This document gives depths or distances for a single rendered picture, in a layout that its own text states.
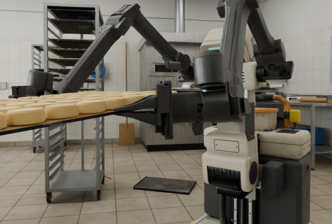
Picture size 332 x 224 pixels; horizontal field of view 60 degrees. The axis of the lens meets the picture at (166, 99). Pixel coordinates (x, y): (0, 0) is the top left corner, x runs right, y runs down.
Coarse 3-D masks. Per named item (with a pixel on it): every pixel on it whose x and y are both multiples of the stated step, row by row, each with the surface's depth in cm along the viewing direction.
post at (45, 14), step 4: (44, 4) 255; (44, 8) 255; (44, 12) 255; (44, 16) 255; (44, 20) 255; (44, 24) 255; (44, 28) 255; (44, 32) 255; (44, 36) 256; (44, 40) 256; (44, 44) 256; (44, 48) 256; (44, 52) 256; (44, 56) 256; (44, 60) 256; (44, 64) 256; (44, 68) 256; (44, 128) 257; (44, 132) 257; (48, 132) 260; (44, 136) 258; (48, 136) 260; (44, 140) 258; (44, 144) 258; (48, 144) 260; (48, 152) 260; (48, 156) 260; (48, 164) 260; (48, 172) 260; (48, 176) 260; (48, 180) 259; (48, 184) 259; (48, 188) 259
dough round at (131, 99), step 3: (126, 96) 58; (129, 96) 57; (132, 96) 57; (135, 96) 57; (138, 96) 57; (141, 96) 58; (144, 96) 58; (129, 99) 57; (132, 99) 57; (135, 99) 57; (138, 99) 57; (129, 102) 57; (132, 102) 57
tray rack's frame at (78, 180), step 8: (56, 8) 274; (64, 8) 274; (72, 8) 274; (80, 8) 274; (88, 8) 274; (104, 152) 328; (104, 160) 327; (104, 168) 327; (56, 176) 299; (64, 176) 299; (72, 176) 299; (80, 176) 299; (88, 176) 299; (104, 176) 319; (56, 184) 272; (64, 184) 272; (72, 184) 272; (80, 184) 272; (88, 184) 272; (96, 192) 271
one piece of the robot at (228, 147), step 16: (256, 64) 123; (256, 80) 124; (224, 128) 135; (240, 128) 131; (208, 144) 138; (224, 144) 133; (240, 144) 128; (256, 144) 133; (208, 160) 134; (224, 160) 129; (240, 160) 125; (256, 160) 133; (256, 176) 132
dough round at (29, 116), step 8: (8, 112) 39; (16, 112) 39; (24, 112) 39; (32, 112) 39; (40, 112) 40; (8, 120) 39; (16, 120) 38; (24, 120) 39; (32, 120) 39; (40, 120) 40
